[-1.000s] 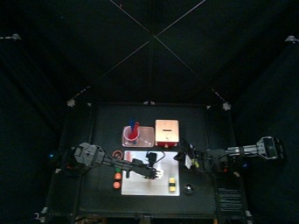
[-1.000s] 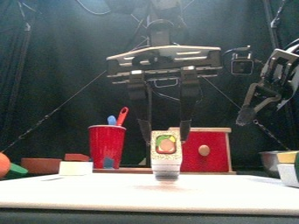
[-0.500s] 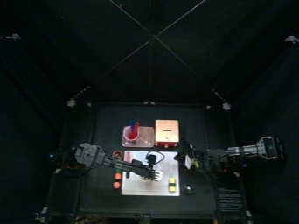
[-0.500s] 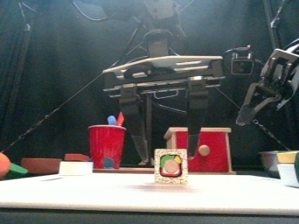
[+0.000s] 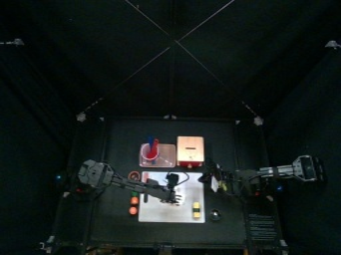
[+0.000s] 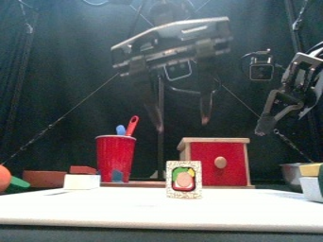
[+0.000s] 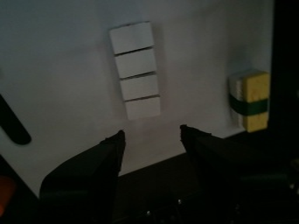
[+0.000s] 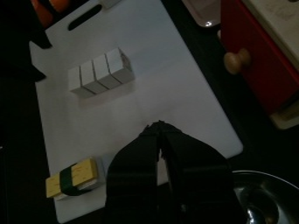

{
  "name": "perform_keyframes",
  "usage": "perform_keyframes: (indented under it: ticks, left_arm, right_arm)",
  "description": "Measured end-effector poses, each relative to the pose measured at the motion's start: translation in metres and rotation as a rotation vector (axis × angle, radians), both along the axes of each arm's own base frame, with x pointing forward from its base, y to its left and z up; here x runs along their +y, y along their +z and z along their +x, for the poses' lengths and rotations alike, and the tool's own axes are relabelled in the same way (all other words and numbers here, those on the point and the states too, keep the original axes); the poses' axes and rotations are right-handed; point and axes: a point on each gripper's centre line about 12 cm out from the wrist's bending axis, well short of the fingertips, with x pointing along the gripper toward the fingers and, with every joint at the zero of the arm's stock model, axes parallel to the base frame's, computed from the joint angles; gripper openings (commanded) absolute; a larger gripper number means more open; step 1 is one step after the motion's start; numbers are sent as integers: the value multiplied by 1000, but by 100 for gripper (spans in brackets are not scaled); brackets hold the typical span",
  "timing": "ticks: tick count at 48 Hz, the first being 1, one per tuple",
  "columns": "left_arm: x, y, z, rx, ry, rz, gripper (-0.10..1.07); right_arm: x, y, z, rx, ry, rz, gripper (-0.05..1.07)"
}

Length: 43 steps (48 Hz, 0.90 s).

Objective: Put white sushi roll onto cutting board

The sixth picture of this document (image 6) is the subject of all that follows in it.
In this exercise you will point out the white plastic cutting board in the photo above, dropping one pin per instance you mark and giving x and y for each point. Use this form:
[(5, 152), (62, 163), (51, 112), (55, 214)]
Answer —
[(148, 211)]

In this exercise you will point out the orange toy sushi roll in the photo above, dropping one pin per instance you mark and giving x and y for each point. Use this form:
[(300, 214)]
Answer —
[(3, 178)]

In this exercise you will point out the blue toy spoon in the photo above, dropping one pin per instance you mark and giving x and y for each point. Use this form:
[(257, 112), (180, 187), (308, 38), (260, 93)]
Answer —
[(121, 129)]

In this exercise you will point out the round wooden drawer knob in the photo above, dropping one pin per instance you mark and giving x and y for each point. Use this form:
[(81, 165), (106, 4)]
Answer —
[(221, 162)]

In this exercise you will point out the red plastic cup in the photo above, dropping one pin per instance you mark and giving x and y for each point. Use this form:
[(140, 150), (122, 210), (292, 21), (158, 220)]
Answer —
[(116, 157)]

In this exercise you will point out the red wooden drawer box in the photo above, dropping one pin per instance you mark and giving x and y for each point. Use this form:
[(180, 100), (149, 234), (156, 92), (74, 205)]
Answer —
[(236, 170)]

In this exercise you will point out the yellow egg nigiri green band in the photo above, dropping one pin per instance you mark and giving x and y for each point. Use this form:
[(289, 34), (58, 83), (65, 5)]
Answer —
[(313, 179)]

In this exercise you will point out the blue toy piece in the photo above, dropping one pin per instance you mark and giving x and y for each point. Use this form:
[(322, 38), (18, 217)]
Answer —
[(118, 176)]

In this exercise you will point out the black cloth backdrop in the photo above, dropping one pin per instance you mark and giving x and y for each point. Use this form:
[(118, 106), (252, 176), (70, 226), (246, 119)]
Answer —
[(63, 63)]

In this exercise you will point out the red-brown round toy bowl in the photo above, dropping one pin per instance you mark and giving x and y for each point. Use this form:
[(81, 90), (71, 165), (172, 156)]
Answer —
[(45, 179)]

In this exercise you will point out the green toy leaf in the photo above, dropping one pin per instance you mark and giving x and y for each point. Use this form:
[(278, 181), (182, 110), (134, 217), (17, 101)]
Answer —
[(19, 182)]

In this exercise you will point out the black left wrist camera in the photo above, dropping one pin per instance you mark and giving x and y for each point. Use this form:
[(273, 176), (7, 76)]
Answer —
[(178, 70)]

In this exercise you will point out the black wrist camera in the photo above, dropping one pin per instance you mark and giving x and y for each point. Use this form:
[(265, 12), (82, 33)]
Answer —
[(178, 70), (261, 68)]

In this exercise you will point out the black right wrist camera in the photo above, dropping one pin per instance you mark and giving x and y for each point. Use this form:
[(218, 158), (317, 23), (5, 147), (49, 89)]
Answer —
[(261, 68)]

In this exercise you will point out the metal frame post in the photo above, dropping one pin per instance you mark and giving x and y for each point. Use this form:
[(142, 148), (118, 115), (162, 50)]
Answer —
[(161, 148)]

